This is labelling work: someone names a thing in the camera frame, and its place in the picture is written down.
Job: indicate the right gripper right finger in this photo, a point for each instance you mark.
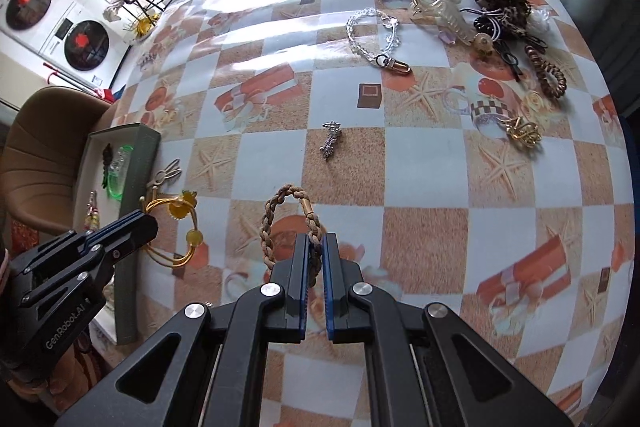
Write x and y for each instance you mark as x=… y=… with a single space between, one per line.
x=425 y=365

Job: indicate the beige rabbit hair clip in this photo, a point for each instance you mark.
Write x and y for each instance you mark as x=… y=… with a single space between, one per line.
x=171 y=171

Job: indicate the green plastic bangle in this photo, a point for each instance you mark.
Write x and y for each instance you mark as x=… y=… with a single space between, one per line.
x=115 y=188

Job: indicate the small silver rhinestone clip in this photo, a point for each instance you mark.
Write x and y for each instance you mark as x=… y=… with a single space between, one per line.
x=334 y=130

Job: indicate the lower white washing machine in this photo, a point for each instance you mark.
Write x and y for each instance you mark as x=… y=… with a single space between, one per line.
x=85 y=48

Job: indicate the small silver pearl charm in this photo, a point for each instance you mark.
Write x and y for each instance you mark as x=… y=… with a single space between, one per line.
x=118 y=165

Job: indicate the brown leather chair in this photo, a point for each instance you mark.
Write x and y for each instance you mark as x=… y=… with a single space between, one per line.
x=41 y=159

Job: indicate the black small claw clip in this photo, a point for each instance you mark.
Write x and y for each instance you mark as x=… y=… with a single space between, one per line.
x=107 y=158

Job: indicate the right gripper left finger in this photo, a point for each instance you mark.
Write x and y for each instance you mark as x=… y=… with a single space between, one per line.
x=206 y=365

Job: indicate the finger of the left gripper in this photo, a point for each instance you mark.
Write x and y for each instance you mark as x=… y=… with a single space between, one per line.
x=120 y=239

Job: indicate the dark green tray box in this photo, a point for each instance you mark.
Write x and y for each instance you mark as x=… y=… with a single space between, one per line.
x=118 y=318

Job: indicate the clear plastic hair claw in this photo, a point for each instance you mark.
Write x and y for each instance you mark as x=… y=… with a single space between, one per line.
x=446 y=15

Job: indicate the checkered patterned tablecloth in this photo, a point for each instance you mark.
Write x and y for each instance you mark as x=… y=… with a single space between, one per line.
x=452 y=181

